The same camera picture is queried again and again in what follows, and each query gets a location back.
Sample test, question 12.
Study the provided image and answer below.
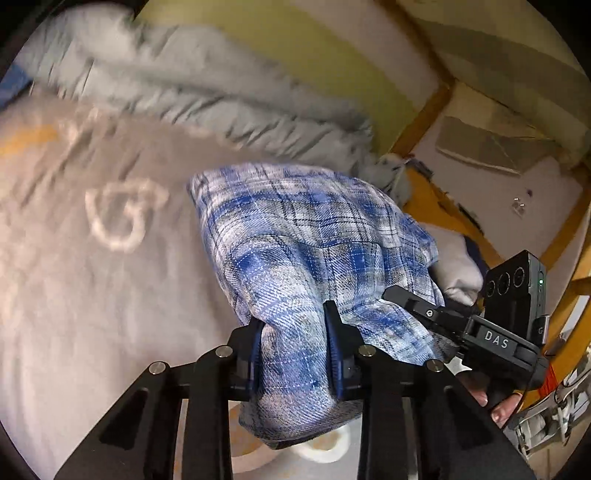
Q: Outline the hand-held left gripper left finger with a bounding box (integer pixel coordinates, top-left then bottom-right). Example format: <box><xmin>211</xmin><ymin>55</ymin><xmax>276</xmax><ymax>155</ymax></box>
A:
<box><xmin>53</xmin><ymin>318</ymin><xmax>266</xmax><ymax>480</ymax></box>

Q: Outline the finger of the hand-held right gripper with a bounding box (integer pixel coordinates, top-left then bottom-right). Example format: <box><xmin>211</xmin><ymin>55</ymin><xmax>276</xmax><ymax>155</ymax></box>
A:
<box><xmin>382</xmin><ymin>285</ymin><xmax>472</xmax><ymax>344</ymax></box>

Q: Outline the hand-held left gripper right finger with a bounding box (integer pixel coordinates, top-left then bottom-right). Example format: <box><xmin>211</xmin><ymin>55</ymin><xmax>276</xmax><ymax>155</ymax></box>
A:
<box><xmin>323</xmin><ymin>300</ymin><xmax>539</xmax><ymax>480</ymax></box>

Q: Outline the blue plaid shirt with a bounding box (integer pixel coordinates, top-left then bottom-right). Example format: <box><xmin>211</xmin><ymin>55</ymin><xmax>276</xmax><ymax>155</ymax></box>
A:
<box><xmin>187</xmin><ymin>161</ymin><xmax>458</xmax><ymax>450</ymax></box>

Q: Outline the person's right hand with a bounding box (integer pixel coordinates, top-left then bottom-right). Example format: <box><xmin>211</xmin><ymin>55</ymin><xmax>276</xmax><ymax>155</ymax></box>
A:
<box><xmin>459</xmin><ymin>371</ymin><xmax>525</xmax><ymax>425</ymax></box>

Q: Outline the folded white and navy garment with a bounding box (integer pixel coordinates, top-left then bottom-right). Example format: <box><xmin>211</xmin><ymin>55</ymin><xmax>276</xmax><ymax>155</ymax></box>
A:
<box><xmin>416</xmin><ymin>222</ymin><xmax>492</xmax><ymax>305</ymax></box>

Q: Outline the yellow pillow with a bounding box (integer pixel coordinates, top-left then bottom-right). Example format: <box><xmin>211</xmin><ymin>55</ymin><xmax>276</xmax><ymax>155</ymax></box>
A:
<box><xmin>402</xmin><ymin>166</ymin><xmax>504</xmax><ymax>273</ymax></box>

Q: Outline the row of small ledge items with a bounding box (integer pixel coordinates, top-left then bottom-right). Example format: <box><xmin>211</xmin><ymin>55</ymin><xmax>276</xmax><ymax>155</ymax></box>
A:
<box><xmin>411</xmin><ymin>159</ymin><xmax>485</xmax><ymax>232</ymax></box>

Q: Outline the grey heart print bed sheet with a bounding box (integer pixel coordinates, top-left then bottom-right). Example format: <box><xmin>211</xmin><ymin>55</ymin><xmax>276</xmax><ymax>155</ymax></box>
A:
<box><xmin>0</xmin><ymin>95</ymin><xmax>352</xmax><ymax>480</ymax></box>

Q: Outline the grey-green hanging cloth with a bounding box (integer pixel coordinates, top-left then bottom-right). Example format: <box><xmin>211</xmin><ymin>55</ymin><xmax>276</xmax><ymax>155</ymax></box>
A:
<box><xmin>436</xmin><ymin>115</ymin><xmax>543</xmax><ymax>175</ymax></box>

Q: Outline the checkered upper bunk mattress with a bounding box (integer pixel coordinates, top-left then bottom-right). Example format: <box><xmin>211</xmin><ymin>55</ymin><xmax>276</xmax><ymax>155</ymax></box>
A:
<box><xmin>397</xmin><ymin>0</ymin><xmax>591</xmax><ymax>171</ymax></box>

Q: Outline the grey duvet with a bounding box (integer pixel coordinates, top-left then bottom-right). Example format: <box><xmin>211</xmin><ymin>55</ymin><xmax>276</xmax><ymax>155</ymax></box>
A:
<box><xmin>14</xmin><ymin>7</ymin><xmax>411</xmax><ymax>208</ymax></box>

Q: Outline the wooden bed frame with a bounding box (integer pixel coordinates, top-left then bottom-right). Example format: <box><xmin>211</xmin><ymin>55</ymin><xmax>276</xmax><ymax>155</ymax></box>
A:
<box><xmin>392</xmin><ymin>83</ymin><xmax>591</xmax><ymax>416</ymax></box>

